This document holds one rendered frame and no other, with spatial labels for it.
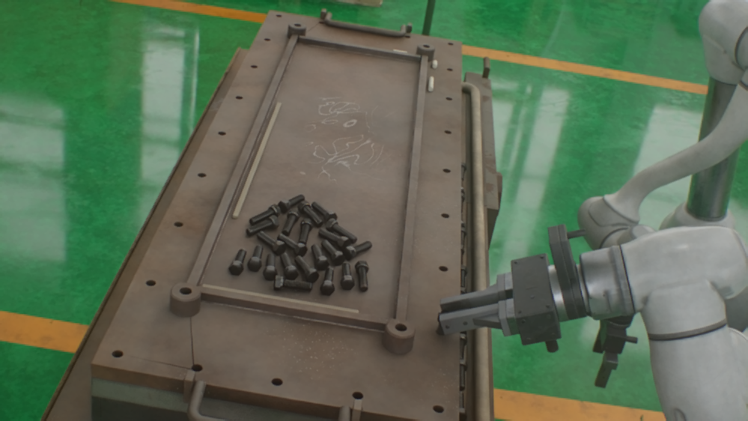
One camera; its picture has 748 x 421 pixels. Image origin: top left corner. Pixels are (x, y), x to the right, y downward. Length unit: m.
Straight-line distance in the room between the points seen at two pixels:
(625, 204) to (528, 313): 1.15
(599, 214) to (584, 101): 3.38
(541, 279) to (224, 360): 0.42
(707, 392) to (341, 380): 0.45
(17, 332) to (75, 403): 2.08
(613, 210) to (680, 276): 1.11
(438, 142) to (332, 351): 0.65
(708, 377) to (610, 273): 0.17
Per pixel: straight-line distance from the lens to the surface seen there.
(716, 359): 1.28
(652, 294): 1.26
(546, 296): 1.27
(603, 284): 1.26
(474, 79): 2.47
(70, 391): 1.39
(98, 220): 3.99
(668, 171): 2.30
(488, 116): 2.30
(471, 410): 1.44
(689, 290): 1.26
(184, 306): 1.29
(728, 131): 2.21
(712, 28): 2.31
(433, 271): 1.45
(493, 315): 1.29
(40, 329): 3.45
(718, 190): 2.48
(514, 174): 4.73
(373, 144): 1.77
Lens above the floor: 2.17
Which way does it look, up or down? 31 degrees down
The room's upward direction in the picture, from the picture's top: 9 degrees clockwise
